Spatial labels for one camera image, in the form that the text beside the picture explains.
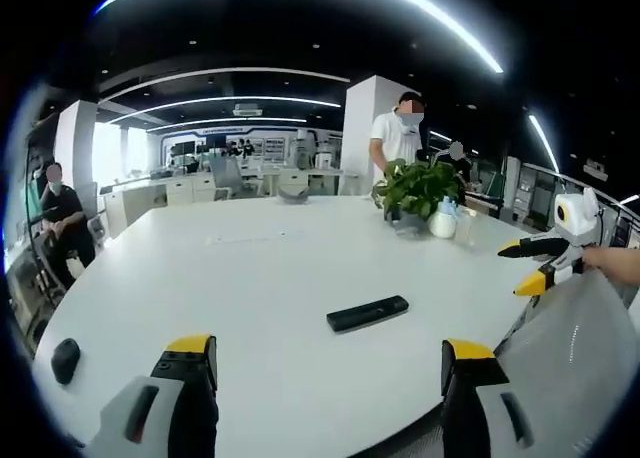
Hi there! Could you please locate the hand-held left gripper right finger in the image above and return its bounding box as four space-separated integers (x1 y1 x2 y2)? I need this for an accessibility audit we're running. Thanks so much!
440 338 542 458

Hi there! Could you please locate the white spray bottle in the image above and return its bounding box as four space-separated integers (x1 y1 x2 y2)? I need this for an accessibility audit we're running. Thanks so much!
428 196 459 239

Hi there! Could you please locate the clear plastic bag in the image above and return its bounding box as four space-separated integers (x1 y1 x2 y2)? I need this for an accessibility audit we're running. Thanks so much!
492 266 636 458

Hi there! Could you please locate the black computer mouse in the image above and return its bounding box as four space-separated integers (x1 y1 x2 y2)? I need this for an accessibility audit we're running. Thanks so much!
50 337 82 386

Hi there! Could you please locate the clear glass cup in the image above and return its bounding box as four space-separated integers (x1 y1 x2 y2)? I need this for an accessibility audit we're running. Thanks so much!
454 206 487 249

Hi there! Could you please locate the white office desk row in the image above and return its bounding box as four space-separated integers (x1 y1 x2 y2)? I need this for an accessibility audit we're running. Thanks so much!
102 170 221 239

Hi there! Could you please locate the green potted plant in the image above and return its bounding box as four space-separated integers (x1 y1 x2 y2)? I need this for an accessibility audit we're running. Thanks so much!
373 157 467 225

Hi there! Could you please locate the grey office chair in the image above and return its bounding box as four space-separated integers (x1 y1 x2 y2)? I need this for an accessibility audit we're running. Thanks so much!
208 156 256 201

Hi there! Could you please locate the person's right hand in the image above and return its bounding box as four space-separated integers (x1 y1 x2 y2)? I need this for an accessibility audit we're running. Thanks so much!
582 246 640 286

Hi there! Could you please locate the black remote control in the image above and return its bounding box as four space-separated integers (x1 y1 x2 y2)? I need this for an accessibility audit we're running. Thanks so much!
326 294 410 334

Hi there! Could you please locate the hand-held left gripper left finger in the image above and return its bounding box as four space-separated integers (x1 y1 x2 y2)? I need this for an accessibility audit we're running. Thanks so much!
82 334 220 458

